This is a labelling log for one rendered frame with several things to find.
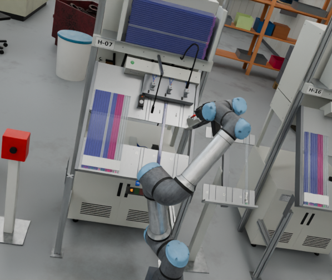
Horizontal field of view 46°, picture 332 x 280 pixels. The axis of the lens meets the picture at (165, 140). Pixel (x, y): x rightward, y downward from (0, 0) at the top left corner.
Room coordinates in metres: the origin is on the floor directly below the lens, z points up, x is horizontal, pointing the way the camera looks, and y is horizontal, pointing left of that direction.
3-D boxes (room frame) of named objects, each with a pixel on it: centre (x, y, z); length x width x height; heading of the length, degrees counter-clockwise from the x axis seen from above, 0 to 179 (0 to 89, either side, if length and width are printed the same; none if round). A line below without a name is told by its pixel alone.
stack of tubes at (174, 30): (2.46, 0.17, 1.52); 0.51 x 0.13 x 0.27; 102
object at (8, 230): (1.96, 0.86, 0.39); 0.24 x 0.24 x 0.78; 12
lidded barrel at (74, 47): (4.97, 1.50, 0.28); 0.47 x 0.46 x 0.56; 101
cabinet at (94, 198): (2.57, 0.26, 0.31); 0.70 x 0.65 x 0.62; 102
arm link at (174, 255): (1.40, -0.20, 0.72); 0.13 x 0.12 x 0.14; 42
